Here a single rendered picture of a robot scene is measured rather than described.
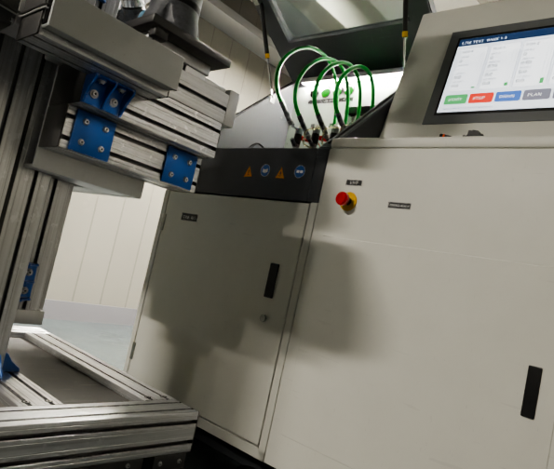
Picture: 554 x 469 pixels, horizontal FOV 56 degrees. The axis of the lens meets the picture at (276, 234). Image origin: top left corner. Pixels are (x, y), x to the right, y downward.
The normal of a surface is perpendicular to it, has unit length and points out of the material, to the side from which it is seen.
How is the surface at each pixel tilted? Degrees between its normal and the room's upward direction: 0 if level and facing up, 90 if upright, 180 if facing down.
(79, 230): 90
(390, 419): 90
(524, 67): 76
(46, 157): 90
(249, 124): 90
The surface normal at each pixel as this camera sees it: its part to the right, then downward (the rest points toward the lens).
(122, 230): 0.73, 0.11
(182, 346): -0.63, -0.20
